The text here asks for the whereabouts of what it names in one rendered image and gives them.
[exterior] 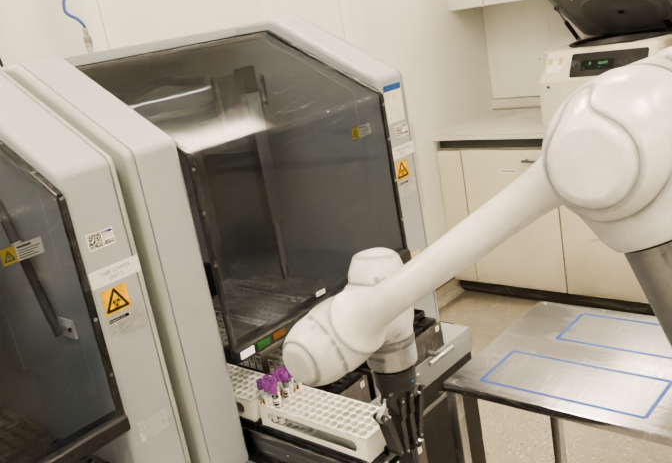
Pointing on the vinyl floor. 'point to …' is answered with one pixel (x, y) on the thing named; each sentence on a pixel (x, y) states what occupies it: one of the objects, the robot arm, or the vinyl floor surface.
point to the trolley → (573, 374)
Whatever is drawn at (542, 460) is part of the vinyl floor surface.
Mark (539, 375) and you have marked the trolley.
